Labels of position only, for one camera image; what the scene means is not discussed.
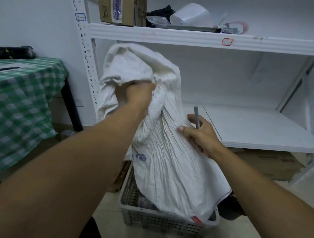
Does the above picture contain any flat brown cardboard box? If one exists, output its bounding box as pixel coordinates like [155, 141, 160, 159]
[227, 147, 306, 181]

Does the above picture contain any person's left forearm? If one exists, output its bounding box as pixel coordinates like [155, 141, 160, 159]
[0, 100, 148, 238]

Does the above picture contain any grey pen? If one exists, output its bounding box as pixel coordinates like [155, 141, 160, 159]
[194, 106, 204, 153]

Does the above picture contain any black bag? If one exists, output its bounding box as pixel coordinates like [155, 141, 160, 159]
[0, 46, 37, 59]

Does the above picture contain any white metal shelving rack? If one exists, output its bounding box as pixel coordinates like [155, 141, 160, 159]
[73, 0, 314, 188]

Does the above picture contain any grey plastic crate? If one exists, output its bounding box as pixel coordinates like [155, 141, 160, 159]
[118, 161, 220, 236]

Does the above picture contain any clear plastic packaging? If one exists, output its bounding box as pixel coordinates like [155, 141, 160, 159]
[213, 21, 249, 35]

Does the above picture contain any white paper sheet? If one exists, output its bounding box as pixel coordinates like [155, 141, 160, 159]
[170, 3, 212, 27]

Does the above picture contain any green checkered tablecloth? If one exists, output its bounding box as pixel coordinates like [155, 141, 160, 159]
[0, 57, 69, 172]

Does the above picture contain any person's right hand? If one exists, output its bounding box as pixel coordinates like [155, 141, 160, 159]
[177, 114, 225, 160]

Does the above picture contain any black cloth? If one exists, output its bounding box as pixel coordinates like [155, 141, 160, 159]
[146, 8, 176, 25]

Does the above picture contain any person's left hand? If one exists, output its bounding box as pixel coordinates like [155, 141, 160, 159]
[115, 82, 157, 117]

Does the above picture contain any white woven sack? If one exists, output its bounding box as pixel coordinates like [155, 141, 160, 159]
[96, 43, 232, 224]

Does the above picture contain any person's right forearm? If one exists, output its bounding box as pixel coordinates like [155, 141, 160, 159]
[211, 146, 314, 238]

